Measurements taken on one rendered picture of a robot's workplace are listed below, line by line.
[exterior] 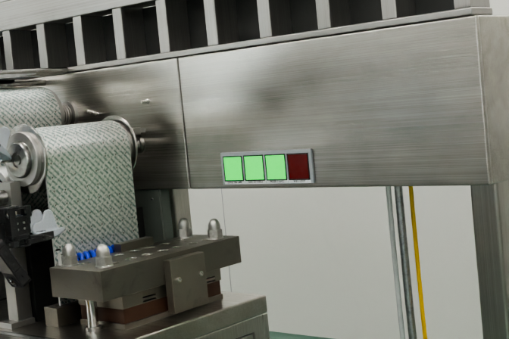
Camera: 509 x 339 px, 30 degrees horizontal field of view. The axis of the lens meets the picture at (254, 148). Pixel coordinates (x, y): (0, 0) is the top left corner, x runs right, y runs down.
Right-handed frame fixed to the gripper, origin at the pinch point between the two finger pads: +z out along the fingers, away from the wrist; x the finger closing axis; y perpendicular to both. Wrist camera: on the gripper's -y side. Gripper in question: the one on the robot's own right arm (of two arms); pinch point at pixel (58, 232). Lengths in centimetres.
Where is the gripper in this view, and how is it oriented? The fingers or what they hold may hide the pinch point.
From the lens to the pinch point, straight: 204.2
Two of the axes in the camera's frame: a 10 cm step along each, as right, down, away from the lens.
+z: 6.5, -1.0, 7.5
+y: -1.0, -9.9, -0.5
